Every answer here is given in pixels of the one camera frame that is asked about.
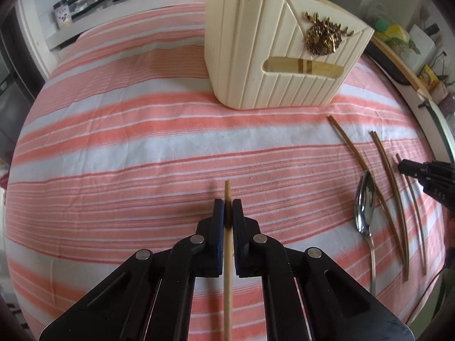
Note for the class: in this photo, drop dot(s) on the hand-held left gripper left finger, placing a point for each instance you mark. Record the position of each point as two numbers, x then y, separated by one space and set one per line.
221 220

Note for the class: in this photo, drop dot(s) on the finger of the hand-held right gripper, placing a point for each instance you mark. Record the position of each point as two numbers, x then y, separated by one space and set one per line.
412 170

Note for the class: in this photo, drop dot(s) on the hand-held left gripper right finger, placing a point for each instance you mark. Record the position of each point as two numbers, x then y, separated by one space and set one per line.
236 220

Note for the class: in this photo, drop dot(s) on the cream ribbed utensil holder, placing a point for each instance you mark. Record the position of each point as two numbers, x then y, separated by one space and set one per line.
245 60

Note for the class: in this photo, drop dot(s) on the green cutting board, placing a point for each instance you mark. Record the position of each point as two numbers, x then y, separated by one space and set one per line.
440 128

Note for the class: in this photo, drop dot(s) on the steel spoon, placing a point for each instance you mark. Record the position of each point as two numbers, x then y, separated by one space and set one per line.
365 213

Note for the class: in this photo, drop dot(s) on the grey soap bottle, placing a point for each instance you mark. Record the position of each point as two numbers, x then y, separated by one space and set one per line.
448 104

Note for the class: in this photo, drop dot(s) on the yellow box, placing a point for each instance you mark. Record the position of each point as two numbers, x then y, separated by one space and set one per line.
428 78

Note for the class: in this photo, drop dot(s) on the wooden cutting board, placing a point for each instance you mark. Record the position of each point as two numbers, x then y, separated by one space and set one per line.
401 64

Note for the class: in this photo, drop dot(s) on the pink white striped tablecloth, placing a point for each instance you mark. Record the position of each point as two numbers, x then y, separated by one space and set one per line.
124 149

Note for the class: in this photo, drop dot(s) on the white knife block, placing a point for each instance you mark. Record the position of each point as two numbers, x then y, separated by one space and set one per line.
423 48

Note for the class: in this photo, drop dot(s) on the yellow green cloths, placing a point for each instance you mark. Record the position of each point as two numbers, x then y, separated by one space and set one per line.
391 30

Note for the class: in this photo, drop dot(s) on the white spice jar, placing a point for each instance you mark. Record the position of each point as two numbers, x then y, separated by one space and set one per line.
63 14

